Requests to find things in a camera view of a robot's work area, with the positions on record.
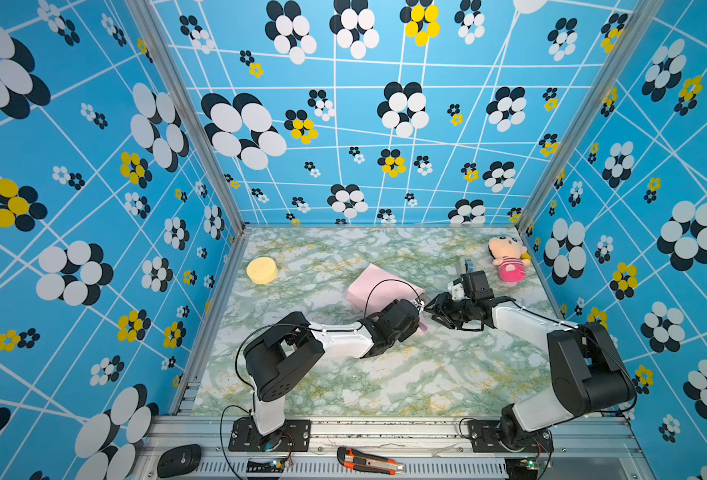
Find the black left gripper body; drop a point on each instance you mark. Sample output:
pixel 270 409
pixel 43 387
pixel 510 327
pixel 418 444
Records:
pixel 402 337

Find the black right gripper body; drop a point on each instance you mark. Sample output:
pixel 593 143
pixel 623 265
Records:
pixel 454 312

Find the purple wrapping paper sheet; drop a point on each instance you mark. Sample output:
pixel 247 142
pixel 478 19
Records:
pixel 376 288

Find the small grey white device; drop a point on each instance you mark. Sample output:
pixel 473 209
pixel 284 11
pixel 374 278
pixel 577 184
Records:
pixel 466 266

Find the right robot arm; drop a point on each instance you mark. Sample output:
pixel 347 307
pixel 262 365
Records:
pixel 587 374

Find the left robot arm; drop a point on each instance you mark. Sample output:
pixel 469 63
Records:
pixel 282 355

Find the pink plush doll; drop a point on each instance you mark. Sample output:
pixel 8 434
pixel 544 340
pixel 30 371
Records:
pixel 509 257

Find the yellow round sponge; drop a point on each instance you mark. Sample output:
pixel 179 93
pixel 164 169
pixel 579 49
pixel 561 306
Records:
pixel 262 271

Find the orange black utility knife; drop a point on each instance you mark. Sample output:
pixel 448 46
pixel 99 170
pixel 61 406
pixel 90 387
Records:
pixel 356 460

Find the right small circuit board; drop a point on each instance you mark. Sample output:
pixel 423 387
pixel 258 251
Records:
pixel 522 468

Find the small circuit board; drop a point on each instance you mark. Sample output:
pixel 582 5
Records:
pixel 271 466
pixel 522 468

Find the left small circuit board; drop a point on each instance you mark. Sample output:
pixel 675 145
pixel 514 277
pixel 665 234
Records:
pixel 271 466

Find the black computer mouse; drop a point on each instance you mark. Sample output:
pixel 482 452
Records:
pixel 179 461

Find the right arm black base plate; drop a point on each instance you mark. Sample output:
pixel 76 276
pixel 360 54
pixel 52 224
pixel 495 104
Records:
pixel 485 437

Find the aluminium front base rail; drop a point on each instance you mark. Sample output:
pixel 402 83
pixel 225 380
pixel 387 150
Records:
pixel 429 447

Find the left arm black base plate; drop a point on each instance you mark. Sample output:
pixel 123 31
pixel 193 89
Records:
pixel 293 436

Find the aluminium frame post right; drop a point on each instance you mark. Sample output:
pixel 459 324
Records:
pixel 617 61

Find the aluminium frame post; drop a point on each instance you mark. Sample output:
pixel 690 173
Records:
pixel 151 30
pixel 617 61

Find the aluminium frame post left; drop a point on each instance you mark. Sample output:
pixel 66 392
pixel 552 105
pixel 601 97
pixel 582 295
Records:
pixel 151 30

